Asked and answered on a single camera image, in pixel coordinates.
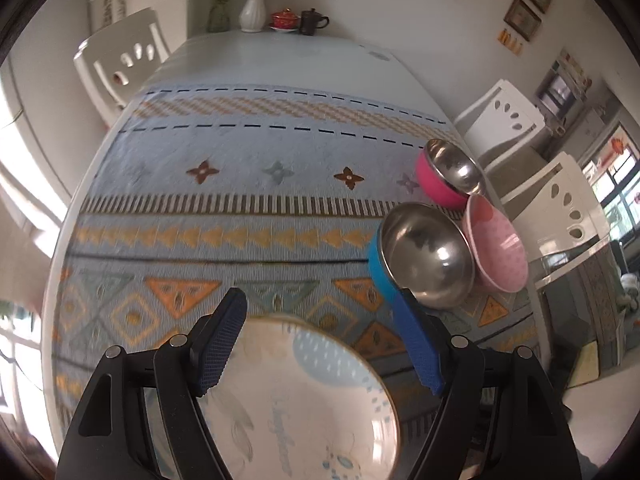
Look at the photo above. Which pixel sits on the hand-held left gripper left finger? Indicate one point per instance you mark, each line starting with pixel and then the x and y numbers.
pixel 220 350

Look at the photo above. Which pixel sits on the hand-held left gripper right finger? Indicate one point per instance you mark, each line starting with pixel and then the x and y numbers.
pixel 420 350

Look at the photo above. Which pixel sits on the blue leaf print plate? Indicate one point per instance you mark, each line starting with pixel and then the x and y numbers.
pixel 300 400

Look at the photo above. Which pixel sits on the steel bowl with blue outside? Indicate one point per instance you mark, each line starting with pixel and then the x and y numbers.
pixel 430 255

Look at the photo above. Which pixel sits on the pink ceramic bowl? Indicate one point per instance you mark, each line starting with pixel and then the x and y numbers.
pixel 500 245

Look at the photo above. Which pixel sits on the blue patterned table mat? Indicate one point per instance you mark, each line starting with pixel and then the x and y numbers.
pixel 225 200

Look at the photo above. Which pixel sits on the steel bowl with pink outside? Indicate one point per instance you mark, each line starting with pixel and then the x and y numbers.
pixel 455 165

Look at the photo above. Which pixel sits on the white wooden chair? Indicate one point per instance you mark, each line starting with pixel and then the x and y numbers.
pixel 120 70
pixel 505 120
pixel 560 220

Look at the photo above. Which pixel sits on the glass vase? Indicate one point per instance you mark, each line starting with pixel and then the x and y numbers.
pixel 219 19

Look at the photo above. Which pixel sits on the red lidded teacup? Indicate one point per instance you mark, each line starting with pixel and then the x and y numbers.
pixel 284 20

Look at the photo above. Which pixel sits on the white ribbed vase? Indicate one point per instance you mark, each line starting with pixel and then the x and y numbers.
pixel 252 15

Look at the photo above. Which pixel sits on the dark brown mug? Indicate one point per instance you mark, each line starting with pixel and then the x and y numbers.
pixel 310 22

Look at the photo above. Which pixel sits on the cluttered wall shelf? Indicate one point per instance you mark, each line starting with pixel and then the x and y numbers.
pixel 562 90

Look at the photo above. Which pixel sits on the orange wall stickers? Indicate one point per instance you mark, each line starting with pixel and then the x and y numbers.
pixel 510 42

